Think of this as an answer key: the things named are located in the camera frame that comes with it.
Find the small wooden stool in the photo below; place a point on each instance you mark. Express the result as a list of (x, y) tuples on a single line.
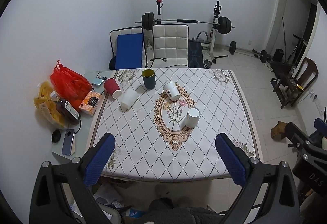
[(278, 131)]

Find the white paper cup with calligraphy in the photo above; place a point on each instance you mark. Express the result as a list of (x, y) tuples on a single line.
[(172, 91)]

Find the dark wooden chair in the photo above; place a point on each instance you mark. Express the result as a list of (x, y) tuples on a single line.
[(290, 88)]

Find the dark brown bottle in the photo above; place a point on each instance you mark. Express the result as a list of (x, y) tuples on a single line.
[(67, 110)]

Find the white weight bench rack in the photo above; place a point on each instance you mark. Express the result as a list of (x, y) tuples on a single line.
[(213, 32)]

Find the patterned white tablecloth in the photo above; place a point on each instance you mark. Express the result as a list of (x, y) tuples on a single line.
[(152, 141)]

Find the orange tissue pack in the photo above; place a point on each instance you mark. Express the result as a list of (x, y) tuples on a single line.
[(90, 102)]

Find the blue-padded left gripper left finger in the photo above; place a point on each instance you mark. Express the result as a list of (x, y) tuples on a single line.
[(49, 203)]

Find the barbell with black plates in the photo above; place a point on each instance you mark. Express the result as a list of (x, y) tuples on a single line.
[(148, 21)]

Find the white plastic cup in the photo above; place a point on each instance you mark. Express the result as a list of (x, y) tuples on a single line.
[(129, 97)]

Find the white chair behind blue board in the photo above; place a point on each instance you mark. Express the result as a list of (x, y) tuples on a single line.
[(113, 39)]

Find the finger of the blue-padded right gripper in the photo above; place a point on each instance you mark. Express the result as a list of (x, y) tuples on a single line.
[(297, 137), (320, 126)]

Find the red paper cup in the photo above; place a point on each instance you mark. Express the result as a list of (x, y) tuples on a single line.
[(112, 88)]

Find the light blue phone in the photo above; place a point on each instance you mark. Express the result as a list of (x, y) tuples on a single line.
[(98, 81)]

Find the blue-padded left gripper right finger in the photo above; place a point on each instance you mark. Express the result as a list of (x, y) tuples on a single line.
[(280, 203)]

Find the dark green cup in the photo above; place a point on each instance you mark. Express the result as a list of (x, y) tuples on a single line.
[(148, 76)]

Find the yellow plastic bag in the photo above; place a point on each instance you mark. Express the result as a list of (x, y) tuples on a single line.
[(46, 105)]

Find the white padded chair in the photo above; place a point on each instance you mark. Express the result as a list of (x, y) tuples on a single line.
[(170, 46)]

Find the blue smartphone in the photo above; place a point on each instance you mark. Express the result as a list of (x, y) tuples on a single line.
[(69, 142)]

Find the red plastic bag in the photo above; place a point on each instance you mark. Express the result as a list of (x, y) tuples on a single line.
[(70, 85)]

